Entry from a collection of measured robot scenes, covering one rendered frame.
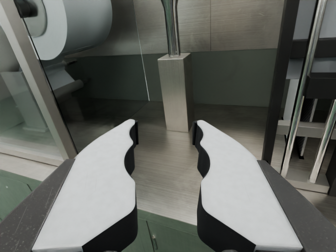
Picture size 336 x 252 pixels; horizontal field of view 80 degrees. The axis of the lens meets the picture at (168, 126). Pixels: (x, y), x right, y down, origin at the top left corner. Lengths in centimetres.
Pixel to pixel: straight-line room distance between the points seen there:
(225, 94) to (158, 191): 57
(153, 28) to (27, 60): 55
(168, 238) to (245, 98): 64
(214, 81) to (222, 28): 22
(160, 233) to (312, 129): 45
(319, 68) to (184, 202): 39
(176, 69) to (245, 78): 35
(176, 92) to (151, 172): 28
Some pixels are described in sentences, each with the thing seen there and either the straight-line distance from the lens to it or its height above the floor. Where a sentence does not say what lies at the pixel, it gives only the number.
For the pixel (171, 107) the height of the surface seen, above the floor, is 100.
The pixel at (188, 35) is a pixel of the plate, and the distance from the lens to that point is 92.
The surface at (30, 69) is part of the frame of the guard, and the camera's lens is 60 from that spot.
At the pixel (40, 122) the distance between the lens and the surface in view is 70.
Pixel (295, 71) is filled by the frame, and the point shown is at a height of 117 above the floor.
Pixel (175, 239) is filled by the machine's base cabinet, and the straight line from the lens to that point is 61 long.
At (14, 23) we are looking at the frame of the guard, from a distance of 60.
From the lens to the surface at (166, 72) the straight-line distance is 69.
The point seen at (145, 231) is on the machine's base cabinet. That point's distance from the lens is 65.
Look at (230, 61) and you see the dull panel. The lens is 91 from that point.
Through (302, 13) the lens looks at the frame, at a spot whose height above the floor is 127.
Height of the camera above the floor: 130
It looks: 29 degrees down
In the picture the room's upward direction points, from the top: 7 degrees counter-clockwise
